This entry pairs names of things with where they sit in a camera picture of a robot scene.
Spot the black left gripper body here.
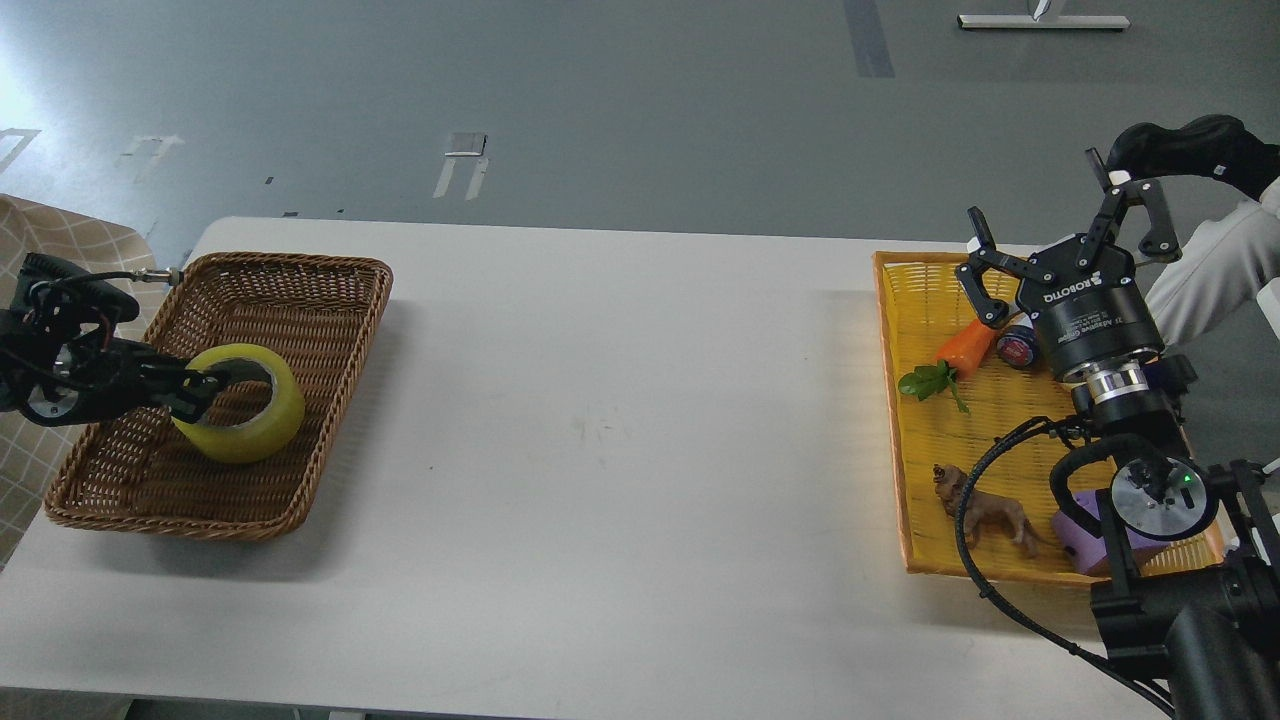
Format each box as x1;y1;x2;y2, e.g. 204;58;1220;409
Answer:
20;340;177;427

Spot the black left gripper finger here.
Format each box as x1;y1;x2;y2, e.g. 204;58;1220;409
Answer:
150;386;223;424
150;363;233;393

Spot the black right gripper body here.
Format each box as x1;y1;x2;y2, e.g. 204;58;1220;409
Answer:
1018;234;1166;382

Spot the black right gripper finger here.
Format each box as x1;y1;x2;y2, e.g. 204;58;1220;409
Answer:
1075;147;1183;273
955;208;1033;331

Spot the yellow tape roll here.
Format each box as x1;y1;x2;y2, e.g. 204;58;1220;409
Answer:
172;343;305;464

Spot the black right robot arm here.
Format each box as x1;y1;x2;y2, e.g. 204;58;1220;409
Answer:
954;149;1279;719

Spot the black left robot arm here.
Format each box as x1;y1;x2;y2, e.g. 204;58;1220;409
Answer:
1;252;234;427

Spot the yellow plastic basket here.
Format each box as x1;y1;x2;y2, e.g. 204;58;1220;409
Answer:
870;250;1226;589

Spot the orange toy carrot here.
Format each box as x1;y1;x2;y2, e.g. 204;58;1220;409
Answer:
896;320;998;415

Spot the brown wicker basket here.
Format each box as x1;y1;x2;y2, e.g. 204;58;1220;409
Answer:
44;252;393;541

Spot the small soda can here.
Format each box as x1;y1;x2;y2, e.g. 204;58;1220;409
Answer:
995;316;1042;370

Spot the beige checkered cloth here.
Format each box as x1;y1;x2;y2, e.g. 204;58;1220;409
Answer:
1;195;156;565

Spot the brown toy lion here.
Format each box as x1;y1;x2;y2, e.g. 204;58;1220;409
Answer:
932;464;1041;559

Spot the purple foam block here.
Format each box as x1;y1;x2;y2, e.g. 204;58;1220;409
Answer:
1051;489;1171;577

